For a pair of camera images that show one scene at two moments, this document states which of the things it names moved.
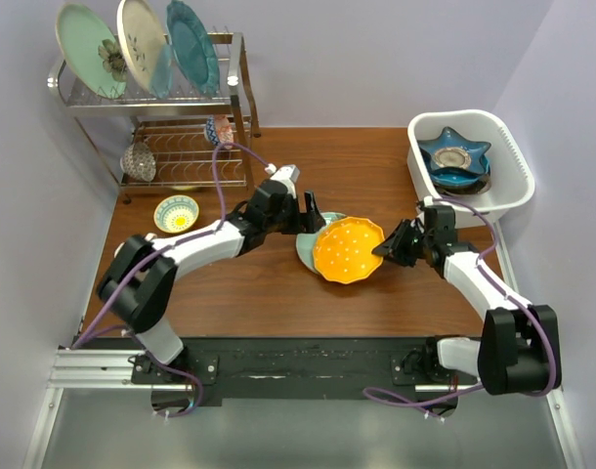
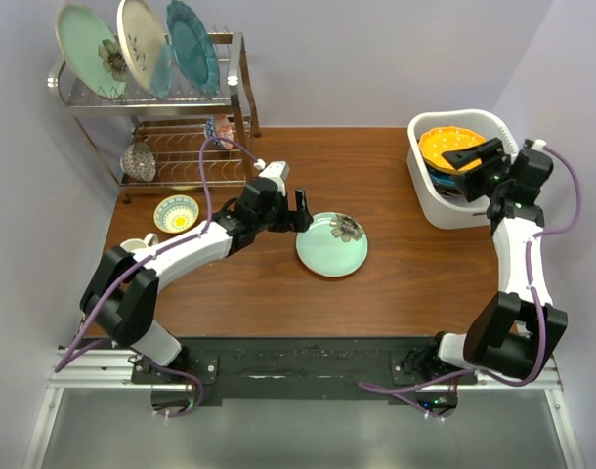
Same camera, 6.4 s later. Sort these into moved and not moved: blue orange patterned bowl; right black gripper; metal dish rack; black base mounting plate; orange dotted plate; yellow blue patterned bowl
Moved: right black gripper; orange dotted plate
Not moved: metal dish rack; blue orange patterned bowl; black base mounting plate; yellow blue patterned bowl
